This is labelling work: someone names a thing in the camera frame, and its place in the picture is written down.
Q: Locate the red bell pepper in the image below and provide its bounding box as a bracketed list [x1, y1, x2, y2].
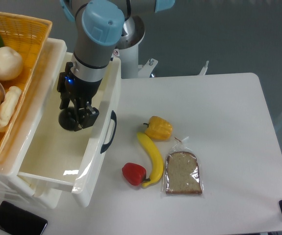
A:
[122, 163, 151, 186]

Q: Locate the dark purple mangosteen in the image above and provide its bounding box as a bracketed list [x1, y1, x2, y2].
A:
[58, 107, 77, 131]

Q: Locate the yellow bell pepper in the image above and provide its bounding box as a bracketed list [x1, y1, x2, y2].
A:
[143, 116, 173, 141]

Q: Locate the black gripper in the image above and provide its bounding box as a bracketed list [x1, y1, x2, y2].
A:
[57, 61, 102, 131]

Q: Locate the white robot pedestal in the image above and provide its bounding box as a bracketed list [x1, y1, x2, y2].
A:
[112, 16, 158, 79]

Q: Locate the white drawer cabinet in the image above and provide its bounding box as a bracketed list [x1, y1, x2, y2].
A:
[0, 38, 67, 209]

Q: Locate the white upper drawer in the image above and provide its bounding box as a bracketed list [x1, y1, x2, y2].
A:
[19, 58, 121, 209]

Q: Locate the yellow wicker basket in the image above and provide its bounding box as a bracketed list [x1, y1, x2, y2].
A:
[0, 12, 52, 156]

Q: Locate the white round bun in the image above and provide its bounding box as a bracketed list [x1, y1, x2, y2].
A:
[0, 47, 24, 81]

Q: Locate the pale peanut shaped bread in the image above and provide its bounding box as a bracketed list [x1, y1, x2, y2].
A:
[0, 86, 22, 132]

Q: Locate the bagged bread slice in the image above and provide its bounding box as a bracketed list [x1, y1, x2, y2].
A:
[162, 137, 204, 197]

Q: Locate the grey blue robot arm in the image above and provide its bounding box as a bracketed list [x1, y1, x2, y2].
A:
[57, 0, 175, 131]

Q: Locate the black smartphone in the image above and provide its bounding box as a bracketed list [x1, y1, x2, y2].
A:
[0, 201, 48, 235]

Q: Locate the yellow banana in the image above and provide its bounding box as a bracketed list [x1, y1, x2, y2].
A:
[136, 132, 164, 188]

